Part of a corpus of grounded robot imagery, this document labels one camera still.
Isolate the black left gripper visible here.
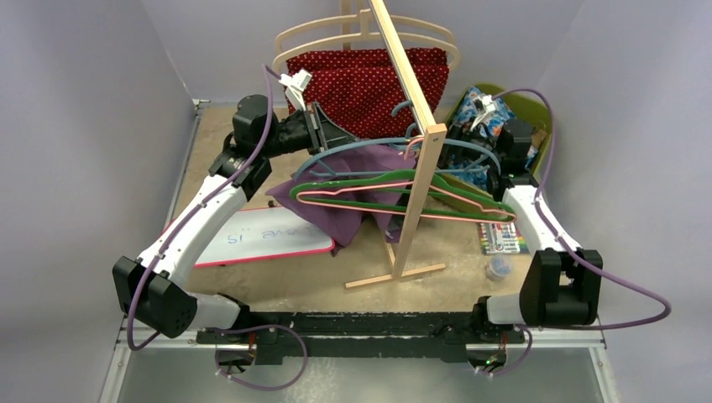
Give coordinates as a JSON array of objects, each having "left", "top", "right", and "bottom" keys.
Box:
[{"left": 260, "top": 102, "right": 361, "bottom": 160}]

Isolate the blue floral garment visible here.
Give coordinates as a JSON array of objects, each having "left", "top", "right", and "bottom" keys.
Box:
[{"left": 438, "top": 86, "right": 546, "bottom": 190}]

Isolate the grey-blue plastic hanger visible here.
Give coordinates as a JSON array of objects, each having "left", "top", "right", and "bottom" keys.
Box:
[{"left": 292, "top": 100, "right": 503, "bottom": 182}]

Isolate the purple garment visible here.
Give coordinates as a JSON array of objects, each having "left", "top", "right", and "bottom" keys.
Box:
[{"left": 266, "top": 145, "right": 416, "bottom": 249}]

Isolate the green plastic hanger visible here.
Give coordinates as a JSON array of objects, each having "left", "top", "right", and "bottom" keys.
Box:
[{"left": 290, "top": 170, "right": 517, "bottom": 223}]

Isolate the pink wire hanger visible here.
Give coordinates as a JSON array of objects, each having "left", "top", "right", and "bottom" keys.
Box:
[{"left": 290, "top": 136, "right": 517, "bottom": 223}]

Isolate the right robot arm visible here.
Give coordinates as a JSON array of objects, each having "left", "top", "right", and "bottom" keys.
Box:
[{"left": 441, "top": 118, "right": 603, "bottom": 342}]

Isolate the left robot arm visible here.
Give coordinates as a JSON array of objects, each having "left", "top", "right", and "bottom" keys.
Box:
[{"left": 112, "top": 95, "right": 358, "bottom": 343}]

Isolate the front wooden hanger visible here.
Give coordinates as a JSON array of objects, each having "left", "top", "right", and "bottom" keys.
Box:
[{"left": 271, "top": 32, "right": 462, "bottom": 71}]

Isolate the wooden hanger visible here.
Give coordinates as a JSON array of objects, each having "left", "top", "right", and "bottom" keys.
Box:
[
  {"left": 271, "top": 32, "right": 462, "bottom": 71},
  {"left": 275, "top": 9, "right": 457, "bottom": 54}
]

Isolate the rear wooden hanger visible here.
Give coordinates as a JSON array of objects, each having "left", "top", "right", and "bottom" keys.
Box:
[{"left": 275, "top": 9, "right": 457, "bottom": 54}]

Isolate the red polka dot garment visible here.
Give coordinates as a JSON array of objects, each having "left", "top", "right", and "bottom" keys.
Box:
[{"left": 285, "top": 46, "right": 451, "bottom": 141}]

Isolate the wooden clothes rack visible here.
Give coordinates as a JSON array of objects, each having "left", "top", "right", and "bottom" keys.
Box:
[{"left": 339, "top": 0, "right": 448, "bottom": 290}]

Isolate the marker pen box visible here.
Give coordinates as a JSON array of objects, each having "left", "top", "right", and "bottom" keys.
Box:
[{"left": 479, "top": 222, "right": 529, "bottom": 255}]

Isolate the red-edged whiteboard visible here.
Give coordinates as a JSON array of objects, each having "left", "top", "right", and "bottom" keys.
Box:
[{"left": 195, "top": 207, "right": 336, "bottom": 268}]

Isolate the small clear plastic cup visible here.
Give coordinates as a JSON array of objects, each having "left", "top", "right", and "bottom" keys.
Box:
[{"left": 484, "top": 254, "right": 513, "bottom": 281}]

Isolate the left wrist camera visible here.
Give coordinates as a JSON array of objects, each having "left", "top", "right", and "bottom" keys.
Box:
[{"left": 279, "top": 69, "right": 312, "bottom": 111}]

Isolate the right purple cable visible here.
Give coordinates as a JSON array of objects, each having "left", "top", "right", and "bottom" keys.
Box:
[{"left": 492, "top": 87, "right": 673, "bottom": 332}]

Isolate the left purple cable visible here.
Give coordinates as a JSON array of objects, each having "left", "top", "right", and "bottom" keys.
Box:
[{"left": 125, "top": 64, "right": 284, "bottom": 353}]

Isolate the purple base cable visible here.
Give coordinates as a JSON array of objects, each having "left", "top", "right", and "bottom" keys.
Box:
[{"left": 214, "top": 324, "right": 308, "bottom": 391}]

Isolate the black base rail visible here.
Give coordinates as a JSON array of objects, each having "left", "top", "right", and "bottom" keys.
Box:
[{"left": 196, "top": 311, "right": 526, "bottom": 365}]

